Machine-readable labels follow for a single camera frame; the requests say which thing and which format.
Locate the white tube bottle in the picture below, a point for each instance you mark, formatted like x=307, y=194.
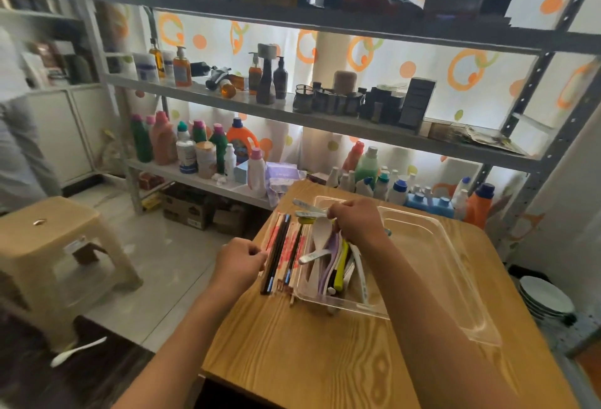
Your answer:
x=145, y=68

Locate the group of dark jars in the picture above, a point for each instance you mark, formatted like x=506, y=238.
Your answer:
x=366, y=103

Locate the clear plastic tray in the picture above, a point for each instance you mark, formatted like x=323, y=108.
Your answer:
x=436, y=263

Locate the black rectangular box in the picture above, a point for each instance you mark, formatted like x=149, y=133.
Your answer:
x=417, y=103

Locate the green bottle with white cap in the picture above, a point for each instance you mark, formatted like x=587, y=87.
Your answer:
x=366, y=167

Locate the white bottle with teal cap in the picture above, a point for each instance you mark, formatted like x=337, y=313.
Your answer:
x=187, y=152

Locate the red orange bottle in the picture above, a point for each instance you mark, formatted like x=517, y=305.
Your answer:
x=352, y=157

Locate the purple tissue pack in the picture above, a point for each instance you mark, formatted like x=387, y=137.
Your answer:
x=281, y=178

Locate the yellow plastic utensil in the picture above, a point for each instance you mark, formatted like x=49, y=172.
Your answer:
x=342, y=263

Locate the green bottle with pink cap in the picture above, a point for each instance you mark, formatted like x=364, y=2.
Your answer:
x=142, y=141
x=199, y=132
x=219, y=145

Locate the orange detergent bottle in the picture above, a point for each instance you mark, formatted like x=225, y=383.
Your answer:
x=242, y=141

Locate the slim orange pump bottle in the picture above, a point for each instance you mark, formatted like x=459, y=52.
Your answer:
x=255, y=77

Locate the row of chopsticks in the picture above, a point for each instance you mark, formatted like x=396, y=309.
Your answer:
x=280, y=253

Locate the grey blue spoon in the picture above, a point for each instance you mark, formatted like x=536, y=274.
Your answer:
x=307, y=205

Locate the person's right fingers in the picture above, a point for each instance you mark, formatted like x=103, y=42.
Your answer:
x=337, y=216

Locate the stack of white plates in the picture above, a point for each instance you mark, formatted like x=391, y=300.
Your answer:
x=547, y=298

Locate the black pump bottle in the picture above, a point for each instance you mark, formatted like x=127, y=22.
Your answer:
x=280, y=81

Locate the large cardboard box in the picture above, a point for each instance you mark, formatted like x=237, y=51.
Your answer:
x=185, y=209

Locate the person's right forearm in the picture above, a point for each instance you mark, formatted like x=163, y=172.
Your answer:
x=436, y=329

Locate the amber pump bottle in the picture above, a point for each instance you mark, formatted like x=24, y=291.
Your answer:
x=157, y=61

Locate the blue flat container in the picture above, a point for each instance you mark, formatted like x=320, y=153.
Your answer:
x=429, y=206

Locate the group of small white bottles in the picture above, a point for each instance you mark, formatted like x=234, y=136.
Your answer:
x=399, y=190

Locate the person's left forearm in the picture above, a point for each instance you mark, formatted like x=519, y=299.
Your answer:
x=178, y=352

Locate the small orange bottle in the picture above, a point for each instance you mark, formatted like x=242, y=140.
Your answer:
x=229, y=88

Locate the person's left hand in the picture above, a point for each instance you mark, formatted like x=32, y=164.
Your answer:
x=237, y=263

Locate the light blue box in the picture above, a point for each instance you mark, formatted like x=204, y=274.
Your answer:
x=241, y=173

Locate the brown cylinder container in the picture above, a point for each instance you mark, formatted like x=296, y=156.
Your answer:
x=345, y=82

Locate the orange bottle with blue cap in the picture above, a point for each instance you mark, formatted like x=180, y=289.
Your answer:
x=479, y=209

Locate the person's right hand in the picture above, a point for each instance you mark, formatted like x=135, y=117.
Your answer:
x=364, y=225

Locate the beige plastic stool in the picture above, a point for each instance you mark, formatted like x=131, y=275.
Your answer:
x=51, y=239

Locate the small cardboard box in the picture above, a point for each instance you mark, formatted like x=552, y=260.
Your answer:
x=231, y=221

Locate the salmon pink bottle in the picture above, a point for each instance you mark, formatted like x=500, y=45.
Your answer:
x=163, y=141

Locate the white curtain with orange circles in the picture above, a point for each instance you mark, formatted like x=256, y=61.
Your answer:
x=422, y=65

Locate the black round jar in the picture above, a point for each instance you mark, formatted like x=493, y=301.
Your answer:
x=303, y=101

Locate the person's left fingers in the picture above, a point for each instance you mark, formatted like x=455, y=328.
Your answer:
x=260, y=260

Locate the beige canister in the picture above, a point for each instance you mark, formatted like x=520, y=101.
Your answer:
x=206, y=159

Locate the purple plastic spoon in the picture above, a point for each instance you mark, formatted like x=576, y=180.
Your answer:
x=330, y=258

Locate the white plastic spoon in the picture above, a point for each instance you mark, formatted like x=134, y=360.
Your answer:
x=321, y=235

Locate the black and silver bottle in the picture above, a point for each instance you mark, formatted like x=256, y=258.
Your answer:
x=217, y=77

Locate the grey metal shelf rack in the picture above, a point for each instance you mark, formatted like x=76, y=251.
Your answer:
x=328, y=117

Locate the dark bottle with white top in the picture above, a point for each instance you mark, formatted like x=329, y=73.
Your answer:
x=265, y=82

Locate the pile of paper packets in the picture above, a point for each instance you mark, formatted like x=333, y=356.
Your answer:
x=479, y=137

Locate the white cabinet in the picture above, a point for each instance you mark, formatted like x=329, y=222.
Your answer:
x=56, y=136

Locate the white bottle with pink cap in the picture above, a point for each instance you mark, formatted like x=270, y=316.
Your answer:
x=256, y=174

